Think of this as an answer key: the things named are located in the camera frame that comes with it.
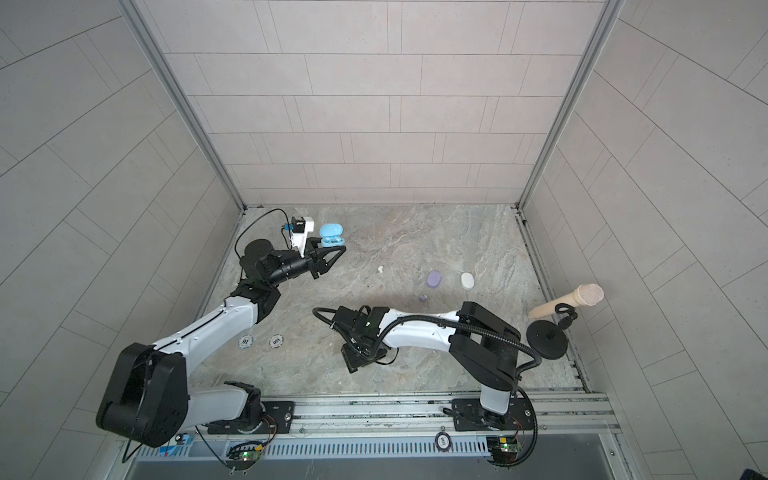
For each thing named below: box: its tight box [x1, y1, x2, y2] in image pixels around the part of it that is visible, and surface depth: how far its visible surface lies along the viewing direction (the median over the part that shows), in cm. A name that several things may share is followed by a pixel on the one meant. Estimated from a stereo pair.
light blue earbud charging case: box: [320, 223, 345, 247], surface depth 73 cm
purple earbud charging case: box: [426, 270, 442, 288], surface depth 98 cm
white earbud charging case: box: [460, 272, 475, 291], surface depth 96 cm
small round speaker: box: [435, 431, 451, 452], surface depth 71 cm
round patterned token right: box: [269, 333, 284, 349], surface depth 85 cm
